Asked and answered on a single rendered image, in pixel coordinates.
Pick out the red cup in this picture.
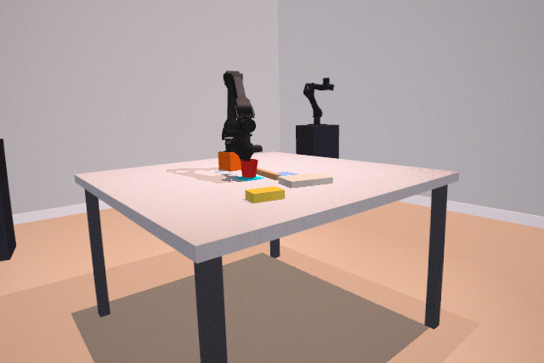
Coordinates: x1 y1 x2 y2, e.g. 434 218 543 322
241 159 258 178

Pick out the orange flat bar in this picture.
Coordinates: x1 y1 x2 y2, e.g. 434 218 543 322
257 168 281 180

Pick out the yellow rectangular block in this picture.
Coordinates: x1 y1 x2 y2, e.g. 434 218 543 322
245 186 285 203

